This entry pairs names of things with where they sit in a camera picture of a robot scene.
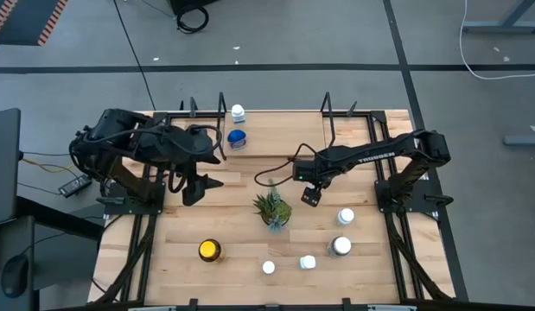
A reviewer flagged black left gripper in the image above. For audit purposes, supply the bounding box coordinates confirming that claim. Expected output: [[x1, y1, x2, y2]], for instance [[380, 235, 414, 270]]
[[164, 126, 226, 207]]

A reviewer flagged green label bottle white cap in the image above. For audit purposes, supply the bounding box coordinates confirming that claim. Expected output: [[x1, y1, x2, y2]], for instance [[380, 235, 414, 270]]
[[326, 235, 353, 259]]

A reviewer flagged clear jar blue lid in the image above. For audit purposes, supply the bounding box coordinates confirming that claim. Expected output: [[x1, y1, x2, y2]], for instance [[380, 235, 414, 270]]
[[226, 128, 248, 151]]

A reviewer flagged amber jar yellow lid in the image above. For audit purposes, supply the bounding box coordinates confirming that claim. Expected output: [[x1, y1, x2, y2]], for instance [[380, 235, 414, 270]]
[[197, 238, 226, 263]]

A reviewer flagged small white bottle teal label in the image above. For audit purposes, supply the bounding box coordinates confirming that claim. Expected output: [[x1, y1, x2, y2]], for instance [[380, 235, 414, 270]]
[[230, 103, 246, 125]]

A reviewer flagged potted succulent plant black pot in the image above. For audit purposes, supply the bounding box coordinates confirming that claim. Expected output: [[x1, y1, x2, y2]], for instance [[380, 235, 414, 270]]
[[252, 177, 293, 233]]

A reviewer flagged black power adapter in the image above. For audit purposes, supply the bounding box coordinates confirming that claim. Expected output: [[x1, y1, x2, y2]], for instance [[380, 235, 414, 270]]
[[58, 175, 93, 199]]

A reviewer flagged black box on floor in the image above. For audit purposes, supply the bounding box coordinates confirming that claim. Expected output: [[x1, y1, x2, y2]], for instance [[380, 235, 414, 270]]
[[169, 0, 220, 16]]

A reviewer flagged black computer mouse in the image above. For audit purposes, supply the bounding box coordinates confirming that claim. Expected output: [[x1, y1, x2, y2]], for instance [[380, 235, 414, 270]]
[[0, 254, 30, 299]]

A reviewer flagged grey desk foot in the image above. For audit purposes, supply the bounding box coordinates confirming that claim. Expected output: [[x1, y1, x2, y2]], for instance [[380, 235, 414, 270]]
[[503, 134, 535, 147]]

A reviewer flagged orange striped floor mat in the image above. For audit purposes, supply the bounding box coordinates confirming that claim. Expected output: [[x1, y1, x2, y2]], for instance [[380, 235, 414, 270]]
[[0, 0, 69, 47]]

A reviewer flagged grey desk leg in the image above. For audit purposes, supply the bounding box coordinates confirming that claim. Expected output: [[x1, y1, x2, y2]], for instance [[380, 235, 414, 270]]
[[461, 0, 535, 35]]

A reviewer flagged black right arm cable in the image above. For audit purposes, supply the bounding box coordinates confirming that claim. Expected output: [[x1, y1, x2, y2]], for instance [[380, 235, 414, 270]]
[[253, 143, 320, 188]]

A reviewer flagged wooden shelf black metal frame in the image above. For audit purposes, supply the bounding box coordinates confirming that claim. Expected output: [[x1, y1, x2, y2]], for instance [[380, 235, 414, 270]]
[[214, 91, 337, 162]]

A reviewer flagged black metal table frame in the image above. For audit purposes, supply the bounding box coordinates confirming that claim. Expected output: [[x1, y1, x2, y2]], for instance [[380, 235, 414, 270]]
[[87, 110, 469, 311]]

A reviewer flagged coiled black floor cable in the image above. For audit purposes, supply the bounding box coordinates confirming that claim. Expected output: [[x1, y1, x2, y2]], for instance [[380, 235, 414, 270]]
[[175, 3, 210, 35]]

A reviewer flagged yellow cable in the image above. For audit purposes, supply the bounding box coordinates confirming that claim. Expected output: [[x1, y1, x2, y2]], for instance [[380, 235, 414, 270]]
[[22, 157, 76, 174]]

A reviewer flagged white floor cable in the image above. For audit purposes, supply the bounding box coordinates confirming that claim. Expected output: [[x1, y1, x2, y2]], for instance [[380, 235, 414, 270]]
[[459, 0, 535, 81]]

